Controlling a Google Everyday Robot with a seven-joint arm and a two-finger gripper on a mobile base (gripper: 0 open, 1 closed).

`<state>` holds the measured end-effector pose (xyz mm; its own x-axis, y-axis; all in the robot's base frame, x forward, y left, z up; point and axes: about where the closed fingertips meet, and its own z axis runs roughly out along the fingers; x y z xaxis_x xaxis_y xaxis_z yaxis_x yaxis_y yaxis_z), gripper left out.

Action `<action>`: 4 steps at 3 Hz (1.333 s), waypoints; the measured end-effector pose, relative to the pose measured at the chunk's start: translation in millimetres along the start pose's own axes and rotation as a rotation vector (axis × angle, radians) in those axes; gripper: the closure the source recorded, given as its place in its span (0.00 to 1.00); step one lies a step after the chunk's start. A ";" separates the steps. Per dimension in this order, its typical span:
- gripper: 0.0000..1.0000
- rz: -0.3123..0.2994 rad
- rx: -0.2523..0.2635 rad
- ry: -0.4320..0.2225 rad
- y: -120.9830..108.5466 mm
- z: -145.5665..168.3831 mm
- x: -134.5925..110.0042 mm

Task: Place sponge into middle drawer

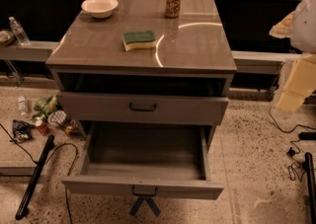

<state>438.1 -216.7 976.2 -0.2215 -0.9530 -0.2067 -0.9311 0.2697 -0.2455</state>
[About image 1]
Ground white bowl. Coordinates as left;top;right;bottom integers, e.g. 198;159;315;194
81;0;119;19

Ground green snack bag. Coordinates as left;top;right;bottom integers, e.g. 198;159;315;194
34;96;59;115

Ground green and yellow sponge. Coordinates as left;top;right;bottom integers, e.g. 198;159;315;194
123;30;156;51

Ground white checkered cup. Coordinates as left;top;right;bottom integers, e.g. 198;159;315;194
47;111;66;126

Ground bowl on left ledge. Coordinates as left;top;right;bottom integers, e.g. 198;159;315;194
0;30;15;47

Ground clear plastic water bottle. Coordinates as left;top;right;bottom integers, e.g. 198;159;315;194
9;17;31;45

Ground black stand leg left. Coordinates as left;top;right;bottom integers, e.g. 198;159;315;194
15;135;54;220

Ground grey drawer cabinet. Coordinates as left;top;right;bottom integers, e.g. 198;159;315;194
46;0;236;199

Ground open grey lower drawer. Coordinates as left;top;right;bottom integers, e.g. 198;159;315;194
62;122;223;200

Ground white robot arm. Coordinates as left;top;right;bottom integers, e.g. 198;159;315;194
270;0;316;112

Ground dark blue chip bag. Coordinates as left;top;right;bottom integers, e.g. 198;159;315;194
12;119;32;142

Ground small plastic bottle on floor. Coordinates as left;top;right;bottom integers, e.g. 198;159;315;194
18;96;29;116

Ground black cable left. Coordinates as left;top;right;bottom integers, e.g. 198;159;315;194
0;123;80;224

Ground black stand leg right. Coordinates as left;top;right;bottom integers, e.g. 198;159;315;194
303;152;316;224

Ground red soda can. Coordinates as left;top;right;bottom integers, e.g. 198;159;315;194
35;119;49;135

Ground patterned drink can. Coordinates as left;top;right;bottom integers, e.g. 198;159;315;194
165;0;181;18

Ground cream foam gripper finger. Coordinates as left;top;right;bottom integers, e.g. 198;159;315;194
276;53;316;112

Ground black stand leg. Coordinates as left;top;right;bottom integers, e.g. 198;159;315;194
303;152;316;224
15;135;54;220

